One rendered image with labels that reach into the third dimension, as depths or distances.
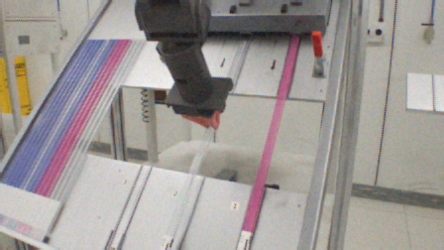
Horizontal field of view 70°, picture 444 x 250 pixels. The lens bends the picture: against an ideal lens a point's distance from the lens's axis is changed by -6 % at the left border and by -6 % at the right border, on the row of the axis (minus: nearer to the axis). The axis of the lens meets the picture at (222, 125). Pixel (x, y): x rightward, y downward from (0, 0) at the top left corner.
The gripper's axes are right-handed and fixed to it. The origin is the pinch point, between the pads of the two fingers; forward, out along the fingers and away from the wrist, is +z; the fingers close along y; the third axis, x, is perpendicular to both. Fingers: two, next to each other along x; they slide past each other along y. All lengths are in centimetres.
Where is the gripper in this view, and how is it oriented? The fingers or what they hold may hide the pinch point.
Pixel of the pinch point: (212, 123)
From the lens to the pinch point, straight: 62.3
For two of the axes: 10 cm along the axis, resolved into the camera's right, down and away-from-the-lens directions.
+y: -9.2, -1.1, 3.7
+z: 2.3, 5.9, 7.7
